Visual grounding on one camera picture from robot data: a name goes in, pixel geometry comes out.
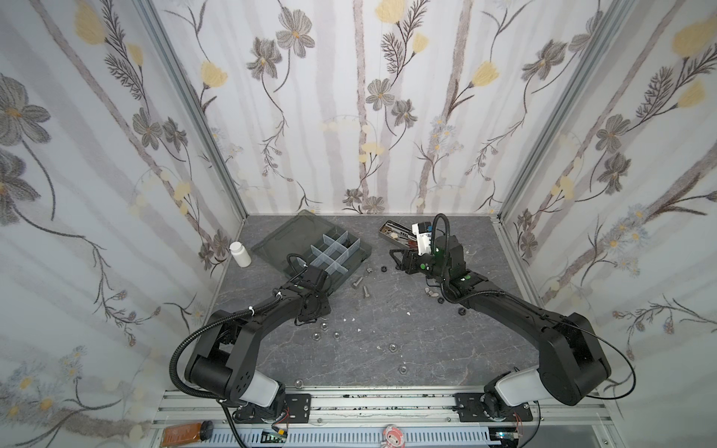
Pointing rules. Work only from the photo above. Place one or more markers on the pink figurine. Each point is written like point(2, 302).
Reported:
point(393, 437)

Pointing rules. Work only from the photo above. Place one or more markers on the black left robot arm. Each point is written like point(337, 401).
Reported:
point(219, 360)

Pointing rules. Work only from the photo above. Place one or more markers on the orange object on rail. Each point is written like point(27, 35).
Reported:
point(189, 433)

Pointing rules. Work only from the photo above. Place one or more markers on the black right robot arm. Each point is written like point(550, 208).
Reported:
point(571, 359)

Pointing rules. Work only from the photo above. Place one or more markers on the green compartment organizer box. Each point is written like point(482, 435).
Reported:
point(310, 239)

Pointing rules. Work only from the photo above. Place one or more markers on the white plastic bottle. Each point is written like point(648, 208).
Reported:
point(240, 254)

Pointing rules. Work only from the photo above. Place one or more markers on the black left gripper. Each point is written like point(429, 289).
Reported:
point(326, 307)

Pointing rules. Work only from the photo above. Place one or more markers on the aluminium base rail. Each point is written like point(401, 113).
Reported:
point(439, 416)

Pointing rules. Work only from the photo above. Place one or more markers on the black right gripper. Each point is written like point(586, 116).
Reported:
point(414, 260)

